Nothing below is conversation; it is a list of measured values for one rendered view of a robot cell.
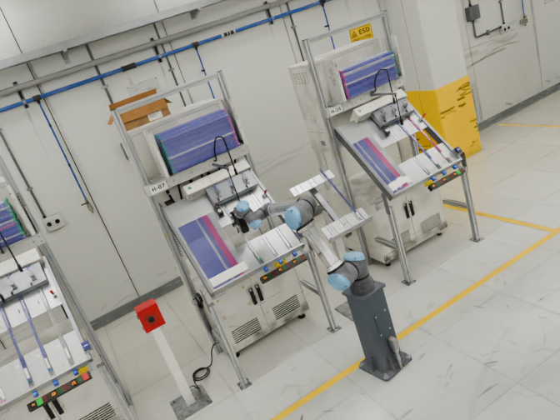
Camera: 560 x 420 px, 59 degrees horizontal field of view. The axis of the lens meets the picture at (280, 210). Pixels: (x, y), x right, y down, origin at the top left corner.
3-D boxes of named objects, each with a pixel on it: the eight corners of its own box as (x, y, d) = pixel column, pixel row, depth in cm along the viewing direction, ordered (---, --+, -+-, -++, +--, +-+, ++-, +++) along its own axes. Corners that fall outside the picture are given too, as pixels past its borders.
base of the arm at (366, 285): (381, 284, 285) (377, 269, 282) (363, 297, 278) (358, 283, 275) (362, 278, 298) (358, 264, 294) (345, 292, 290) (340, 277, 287)
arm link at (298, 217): (363, 275, 274) (306, 195, 273) (348, 291, 264) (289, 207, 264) (349, 281, 283) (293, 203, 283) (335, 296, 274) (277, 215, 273)
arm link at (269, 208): (321, 188, 279) (264, 198, 315) (309, 197, 272) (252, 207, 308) (328, 207, 282) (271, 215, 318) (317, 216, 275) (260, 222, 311)
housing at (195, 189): (250, 178, 360) (251, 167, 348) (188, 206, 343) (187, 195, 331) (244, 170, 363) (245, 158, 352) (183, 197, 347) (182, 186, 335)
